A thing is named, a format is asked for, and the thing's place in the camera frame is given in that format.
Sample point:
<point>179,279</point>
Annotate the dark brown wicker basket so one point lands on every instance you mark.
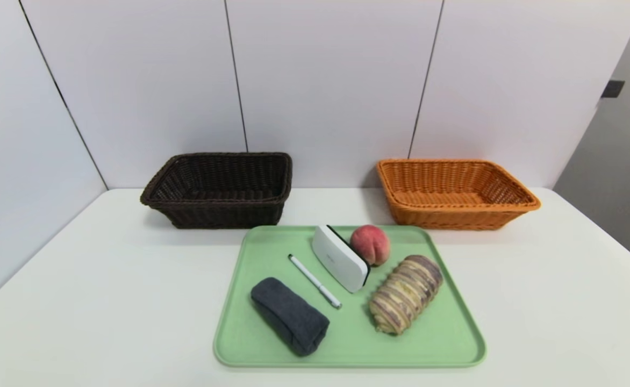
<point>223,212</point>

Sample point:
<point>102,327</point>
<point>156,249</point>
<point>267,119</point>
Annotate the dark grey fabric pouch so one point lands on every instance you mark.
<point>291,317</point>

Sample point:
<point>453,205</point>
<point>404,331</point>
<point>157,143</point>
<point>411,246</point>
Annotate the pink peach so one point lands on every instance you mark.
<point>371,244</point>

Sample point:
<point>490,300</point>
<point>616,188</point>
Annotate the light green plastic tray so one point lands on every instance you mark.
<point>293,338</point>

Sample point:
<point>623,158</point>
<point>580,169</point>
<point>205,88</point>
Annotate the white pen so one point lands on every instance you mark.
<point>315,281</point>

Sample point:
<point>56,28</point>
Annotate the orange wicker basket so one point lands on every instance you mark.
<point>455,215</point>

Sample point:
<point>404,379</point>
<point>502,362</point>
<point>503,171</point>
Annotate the white whiteboard eraser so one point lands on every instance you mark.
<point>339,260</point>

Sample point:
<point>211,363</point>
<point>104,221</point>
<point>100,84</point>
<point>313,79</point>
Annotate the striped purple bread roll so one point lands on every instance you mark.
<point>406,295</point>

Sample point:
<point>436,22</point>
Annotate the black wall fixture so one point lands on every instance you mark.
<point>613,88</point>

